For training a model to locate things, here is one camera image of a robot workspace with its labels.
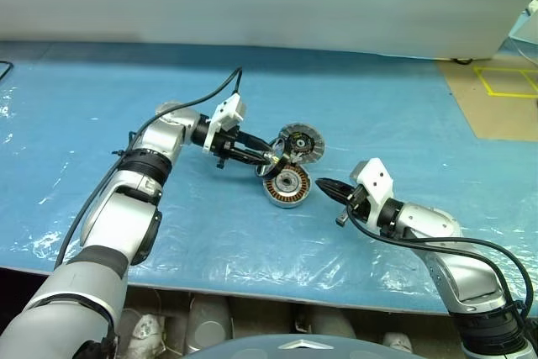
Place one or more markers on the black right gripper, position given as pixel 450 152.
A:
pixel 359 201

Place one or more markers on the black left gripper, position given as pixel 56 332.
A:
pixel 227 144

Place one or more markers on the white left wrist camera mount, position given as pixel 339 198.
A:
pixel 225 117

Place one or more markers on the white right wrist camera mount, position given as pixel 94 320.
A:
pixel 376 174

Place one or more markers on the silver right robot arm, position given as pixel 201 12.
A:
pixel 441 224

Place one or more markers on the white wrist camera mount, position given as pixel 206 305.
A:
pixel 225 117
pixel 376 174

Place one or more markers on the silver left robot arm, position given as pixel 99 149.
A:
pixel 126 207

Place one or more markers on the silver stator housing copper windings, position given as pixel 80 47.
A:
pixel 290 201

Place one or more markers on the grey rounded dome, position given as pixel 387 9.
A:
pixel 273 348

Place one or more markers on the white crumpled bag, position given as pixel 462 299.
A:
pixel 397 342
pixel 147 331

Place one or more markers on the clear plastic wrap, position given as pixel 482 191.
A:
pixel 525 35

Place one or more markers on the grey rounded container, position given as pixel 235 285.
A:
pixel 328 323
pixel 210 325

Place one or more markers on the silver motor rotor disc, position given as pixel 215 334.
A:
pixel 313 146

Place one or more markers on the brown cardboard sheet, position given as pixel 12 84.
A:
pixel 496 119

